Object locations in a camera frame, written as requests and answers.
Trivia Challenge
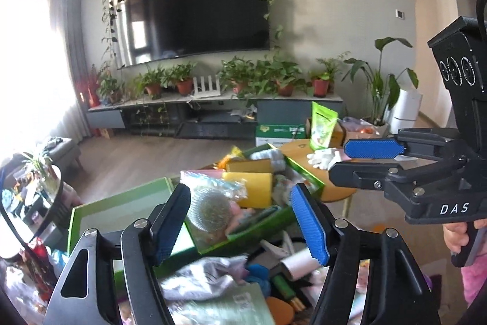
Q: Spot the orange round pad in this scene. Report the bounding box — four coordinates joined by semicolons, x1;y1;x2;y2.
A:
266;296;296;325

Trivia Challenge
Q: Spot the brown cardboard box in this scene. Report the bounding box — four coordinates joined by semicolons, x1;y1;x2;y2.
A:
330;117;389;149

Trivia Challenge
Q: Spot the black television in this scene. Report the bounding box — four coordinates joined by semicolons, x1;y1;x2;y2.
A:
116;0;272;69

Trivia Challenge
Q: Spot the white picket fence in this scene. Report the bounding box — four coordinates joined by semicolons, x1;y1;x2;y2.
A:
193;76;222;98

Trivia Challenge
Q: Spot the row of potted plants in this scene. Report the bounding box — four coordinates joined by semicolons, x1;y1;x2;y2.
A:
95;55;343;107

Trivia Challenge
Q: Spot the green cardboard box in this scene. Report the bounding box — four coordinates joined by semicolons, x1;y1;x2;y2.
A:
180;144;327;258

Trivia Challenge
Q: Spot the red ornament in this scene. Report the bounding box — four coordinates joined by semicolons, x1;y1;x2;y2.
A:
28;237;54;274

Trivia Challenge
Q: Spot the person's right hand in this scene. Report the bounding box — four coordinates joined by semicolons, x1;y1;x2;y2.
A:
442;222;468;255

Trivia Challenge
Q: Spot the red berry branch vase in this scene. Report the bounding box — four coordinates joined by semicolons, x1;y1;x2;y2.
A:
76;64;102;109

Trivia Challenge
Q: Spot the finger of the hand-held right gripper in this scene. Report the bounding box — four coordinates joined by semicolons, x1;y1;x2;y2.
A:
343;128;467;164
328;157;472;192

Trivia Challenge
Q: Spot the white hole punch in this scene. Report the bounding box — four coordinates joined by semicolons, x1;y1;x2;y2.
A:
261;239;296;259

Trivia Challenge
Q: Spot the white towel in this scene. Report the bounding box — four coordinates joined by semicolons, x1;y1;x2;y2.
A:
249;148;287;172

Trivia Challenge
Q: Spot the pink baby doll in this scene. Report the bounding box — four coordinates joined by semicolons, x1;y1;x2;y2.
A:
228;205;257;236

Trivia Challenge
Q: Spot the green box lid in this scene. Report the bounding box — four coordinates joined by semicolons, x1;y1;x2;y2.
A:
68;176;200;285

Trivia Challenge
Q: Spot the white glove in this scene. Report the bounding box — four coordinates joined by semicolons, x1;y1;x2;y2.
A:
307;147;343;171

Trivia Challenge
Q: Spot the green plant in glass vase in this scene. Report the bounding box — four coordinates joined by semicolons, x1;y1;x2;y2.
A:
19;150;54;193

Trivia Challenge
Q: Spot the white paper roll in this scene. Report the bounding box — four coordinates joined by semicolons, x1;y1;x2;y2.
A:
279;247;322;282

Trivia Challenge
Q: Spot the pink plastic tray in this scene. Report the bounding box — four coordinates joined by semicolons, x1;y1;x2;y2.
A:
198;167;229;179

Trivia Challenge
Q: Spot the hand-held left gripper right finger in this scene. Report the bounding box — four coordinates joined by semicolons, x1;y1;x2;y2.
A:
290;182;432;325

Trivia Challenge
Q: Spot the green and white carton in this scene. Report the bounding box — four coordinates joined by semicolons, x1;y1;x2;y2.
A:
255;124;308;148

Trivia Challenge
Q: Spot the green patterned cloth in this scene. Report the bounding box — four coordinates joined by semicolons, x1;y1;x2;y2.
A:
273;175;301;205

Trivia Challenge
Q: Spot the round wooden table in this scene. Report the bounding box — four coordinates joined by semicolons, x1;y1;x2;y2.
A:
279;138;385;219

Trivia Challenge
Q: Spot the grey curtain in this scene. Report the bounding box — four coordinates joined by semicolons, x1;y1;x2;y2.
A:
49;0;92;143

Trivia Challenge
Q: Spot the yellow sponge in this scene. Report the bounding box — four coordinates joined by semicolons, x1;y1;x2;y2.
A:
222;172;274;210

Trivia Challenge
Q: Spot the green battery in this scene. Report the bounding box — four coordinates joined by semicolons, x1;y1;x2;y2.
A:
272;274;305;313

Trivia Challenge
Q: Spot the yellow plastic bag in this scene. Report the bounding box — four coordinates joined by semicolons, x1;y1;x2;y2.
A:
217;146;246;170

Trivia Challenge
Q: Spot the grey television cabinet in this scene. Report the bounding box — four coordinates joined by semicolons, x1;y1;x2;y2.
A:
87;94;347;139

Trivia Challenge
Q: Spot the steel wool scrubber packet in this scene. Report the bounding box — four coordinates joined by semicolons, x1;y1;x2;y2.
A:
180;171;248;235

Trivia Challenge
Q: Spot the white air purifier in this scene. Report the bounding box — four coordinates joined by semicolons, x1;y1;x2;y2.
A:
392;89;423;122

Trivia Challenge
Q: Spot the silver foil bag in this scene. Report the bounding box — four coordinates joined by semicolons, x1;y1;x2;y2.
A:
160;254;250;301

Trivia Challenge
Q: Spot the pale green notebook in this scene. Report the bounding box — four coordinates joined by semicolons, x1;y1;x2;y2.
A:
167;283;277;325

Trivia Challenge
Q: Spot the grey ottoman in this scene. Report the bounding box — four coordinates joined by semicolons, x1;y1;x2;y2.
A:
44;136;83;174

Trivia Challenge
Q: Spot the tall leafy floor plant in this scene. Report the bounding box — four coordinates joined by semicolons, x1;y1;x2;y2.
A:
342;37;419;126

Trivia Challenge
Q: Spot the green snack bag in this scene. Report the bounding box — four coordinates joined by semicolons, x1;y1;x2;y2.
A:
309;101;339;151

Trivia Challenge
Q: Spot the white sheer curtain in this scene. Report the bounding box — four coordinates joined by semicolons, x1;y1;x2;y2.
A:
0;0;73;162

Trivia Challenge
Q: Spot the oval glass coffee table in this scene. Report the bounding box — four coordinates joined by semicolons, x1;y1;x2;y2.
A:
0;157;83;261

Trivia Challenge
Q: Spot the blue toy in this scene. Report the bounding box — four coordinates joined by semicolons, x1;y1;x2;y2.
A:
245;264;273;295

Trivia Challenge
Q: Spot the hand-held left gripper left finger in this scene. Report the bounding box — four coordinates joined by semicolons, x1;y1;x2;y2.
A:
44;182;192;325

